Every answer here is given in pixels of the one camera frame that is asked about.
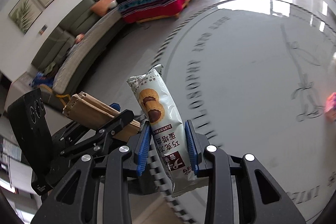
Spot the biscuit snack wrapper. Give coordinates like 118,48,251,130
127,64,208,197

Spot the brown cardboard box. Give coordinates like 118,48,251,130
63,91,141,143

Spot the green curved sofa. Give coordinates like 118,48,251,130
31,0,132,95

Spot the blue bag on sofa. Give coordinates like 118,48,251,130
30,72,55,88

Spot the orange cushion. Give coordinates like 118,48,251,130
90,0,117,17

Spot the pink item in plastic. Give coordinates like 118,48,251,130
324,93,336,122

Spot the yellow cable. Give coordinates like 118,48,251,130
39,84,72,106

